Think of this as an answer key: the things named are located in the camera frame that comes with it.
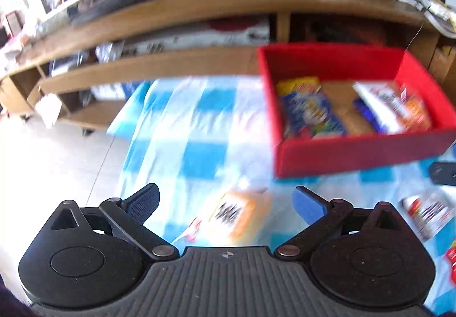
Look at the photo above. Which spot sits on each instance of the blue checkered tablecloth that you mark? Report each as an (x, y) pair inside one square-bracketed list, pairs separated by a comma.
[(199, 131)]

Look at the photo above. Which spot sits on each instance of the silver audio device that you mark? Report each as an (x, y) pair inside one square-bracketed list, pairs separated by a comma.
[(199, 37)]

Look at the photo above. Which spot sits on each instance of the red cardboard box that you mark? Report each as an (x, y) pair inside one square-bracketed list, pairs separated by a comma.
[(356, 153)]

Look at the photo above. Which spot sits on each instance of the red gummy candy packet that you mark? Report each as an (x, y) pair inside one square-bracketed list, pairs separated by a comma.
[(451, 260)]

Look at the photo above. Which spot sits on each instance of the purple snack packet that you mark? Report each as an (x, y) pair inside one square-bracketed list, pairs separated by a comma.
[(367, 114)]

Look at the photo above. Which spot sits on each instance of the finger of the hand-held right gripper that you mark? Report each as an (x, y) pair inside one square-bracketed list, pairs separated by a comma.
[(445, 172)]

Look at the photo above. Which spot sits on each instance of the yellow and blue snack packet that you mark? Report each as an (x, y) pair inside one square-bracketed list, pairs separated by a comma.
[(310, 110)]

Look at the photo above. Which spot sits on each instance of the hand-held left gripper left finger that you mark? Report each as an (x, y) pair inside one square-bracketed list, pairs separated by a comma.
[(144, 203)]

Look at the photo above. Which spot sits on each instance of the white packet with red print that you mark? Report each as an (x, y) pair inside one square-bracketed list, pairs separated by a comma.
[(427, 213)]

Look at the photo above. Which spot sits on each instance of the white power strip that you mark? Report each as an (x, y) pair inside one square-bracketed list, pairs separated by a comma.
[(433, 7)]

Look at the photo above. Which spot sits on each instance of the white packet with orange print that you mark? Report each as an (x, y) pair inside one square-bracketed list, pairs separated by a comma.
[(395, 103)]

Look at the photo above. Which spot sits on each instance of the wooden television cabinet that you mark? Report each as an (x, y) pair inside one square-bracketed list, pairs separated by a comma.
[(178, 60)]

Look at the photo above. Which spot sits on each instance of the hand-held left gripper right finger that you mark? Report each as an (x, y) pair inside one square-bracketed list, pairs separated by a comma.
[(308, 204)]

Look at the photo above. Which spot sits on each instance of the yellow bread packet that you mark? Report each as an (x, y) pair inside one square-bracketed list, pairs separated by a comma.
[(235, 217)]

